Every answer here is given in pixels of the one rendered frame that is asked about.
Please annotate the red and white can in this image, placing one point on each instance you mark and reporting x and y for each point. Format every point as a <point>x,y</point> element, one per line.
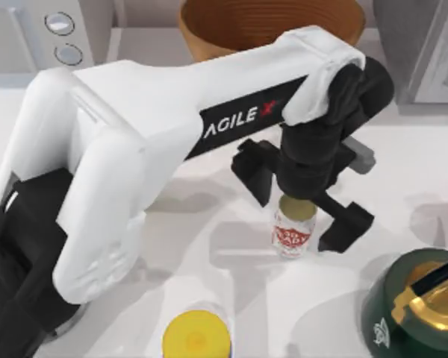
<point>293,231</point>

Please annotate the green and gold container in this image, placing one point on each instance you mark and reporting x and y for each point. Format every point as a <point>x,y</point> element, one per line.
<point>407,317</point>

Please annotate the brown ribbed basket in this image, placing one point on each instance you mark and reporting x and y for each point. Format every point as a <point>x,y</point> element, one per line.
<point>224,26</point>

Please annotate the yellow capped bottle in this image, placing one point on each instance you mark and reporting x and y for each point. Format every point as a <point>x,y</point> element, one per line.
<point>196,335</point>

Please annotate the grey microwave knob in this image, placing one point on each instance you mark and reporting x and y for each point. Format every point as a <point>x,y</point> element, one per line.
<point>69,53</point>
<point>59,24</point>

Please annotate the pale microwave oven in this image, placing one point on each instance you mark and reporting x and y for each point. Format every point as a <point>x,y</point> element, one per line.
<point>18,41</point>

